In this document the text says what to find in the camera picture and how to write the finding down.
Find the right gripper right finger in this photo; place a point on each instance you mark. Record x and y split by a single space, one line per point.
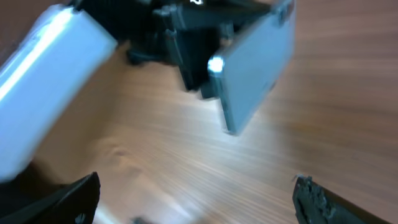
315 204

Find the turquoise Galaxy smartphone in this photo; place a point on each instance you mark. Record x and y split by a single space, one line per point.
243 73

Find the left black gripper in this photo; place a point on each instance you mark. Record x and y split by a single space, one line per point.
191 32

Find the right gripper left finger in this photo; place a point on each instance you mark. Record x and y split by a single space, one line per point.
24 202

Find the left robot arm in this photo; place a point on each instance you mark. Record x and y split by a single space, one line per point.
65 46

